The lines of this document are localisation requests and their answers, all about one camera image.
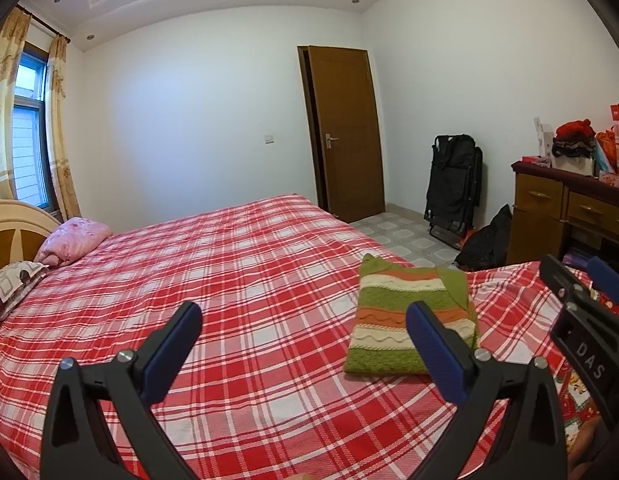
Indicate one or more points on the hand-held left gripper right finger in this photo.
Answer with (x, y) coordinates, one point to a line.
(434, 350)

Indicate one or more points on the dark folded clothes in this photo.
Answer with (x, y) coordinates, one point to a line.
(572, 148)

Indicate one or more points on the pink folded blanket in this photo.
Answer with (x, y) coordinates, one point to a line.
(74, 240)

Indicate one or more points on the red clothes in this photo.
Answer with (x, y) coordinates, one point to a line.
(574, 130)

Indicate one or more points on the person's right hand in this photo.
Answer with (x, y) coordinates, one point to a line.
(584, 442)

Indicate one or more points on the curtain rod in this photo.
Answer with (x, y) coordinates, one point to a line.
(44, 24)

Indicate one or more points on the narrow cream floral curtain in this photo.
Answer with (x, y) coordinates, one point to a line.
(62, 135)

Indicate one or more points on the red plaid bed sheet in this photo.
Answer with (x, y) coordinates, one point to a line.
(239, 270)

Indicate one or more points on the orange cloth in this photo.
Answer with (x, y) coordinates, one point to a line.
(472, 235)

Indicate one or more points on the white bag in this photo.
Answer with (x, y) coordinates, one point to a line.
(574, 166)

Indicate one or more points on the cream and brown headboard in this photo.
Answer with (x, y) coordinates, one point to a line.
(14, 225)

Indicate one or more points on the brown patterned pillow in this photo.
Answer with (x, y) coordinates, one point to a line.
(12, 287)

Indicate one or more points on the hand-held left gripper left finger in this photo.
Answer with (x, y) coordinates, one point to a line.
(172, 345)

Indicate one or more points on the green striped knit sweater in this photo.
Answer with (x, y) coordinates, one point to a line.
(389, 320)

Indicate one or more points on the window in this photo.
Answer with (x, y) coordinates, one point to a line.
(29, 135)

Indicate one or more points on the wide cream floral curtain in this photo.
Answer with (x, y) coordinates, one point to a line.
(4, 110)

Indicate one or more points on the brown wooden door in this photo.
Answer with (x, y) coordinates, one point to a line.
(347, 130)

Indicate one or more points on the orange gift bag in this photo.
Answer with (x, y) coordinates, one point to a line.
(605, 152)

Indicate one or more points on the brown wooden dresser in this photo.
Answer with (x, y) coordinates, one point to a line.
(539, 200)

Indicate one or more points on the red printed cloth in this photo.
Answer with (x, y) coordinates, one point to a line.
(577, 400)

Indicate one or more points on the white carton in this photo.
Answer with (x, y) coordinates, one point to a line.
(543, 137)

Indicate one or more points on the black folding chair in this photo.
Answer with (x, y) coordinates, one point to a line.
(452, 185)

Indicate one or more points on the black bag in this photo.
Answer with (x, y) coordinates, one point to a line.
(487, 247)

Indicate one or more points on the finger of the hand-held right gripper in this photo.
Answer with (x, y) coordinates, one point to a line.
(564, 280)
(609, 282)

